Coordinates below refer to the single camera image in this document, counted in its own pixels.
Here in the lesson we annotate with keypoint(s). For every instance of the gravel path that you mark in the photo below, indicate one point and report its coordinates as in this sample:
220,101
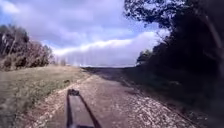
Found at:
113,100

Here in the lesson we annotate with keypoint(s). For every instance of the grass verge beside wood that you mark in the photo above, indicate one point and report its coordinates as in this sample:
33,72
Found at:
173,90

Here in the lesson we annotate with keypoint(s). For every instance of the dark wood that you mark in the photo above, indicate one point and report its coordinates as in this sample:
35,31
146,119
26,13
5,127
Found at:
193,43

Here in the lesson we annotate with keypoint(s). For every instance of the open grass field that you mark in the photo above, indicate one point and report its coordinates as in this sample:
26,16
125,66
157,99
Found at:
30,83

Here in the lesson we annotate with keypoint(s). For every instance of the row of pale bushy trees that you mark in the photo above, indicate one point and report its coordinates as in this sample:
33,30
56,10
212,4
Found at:
20,53

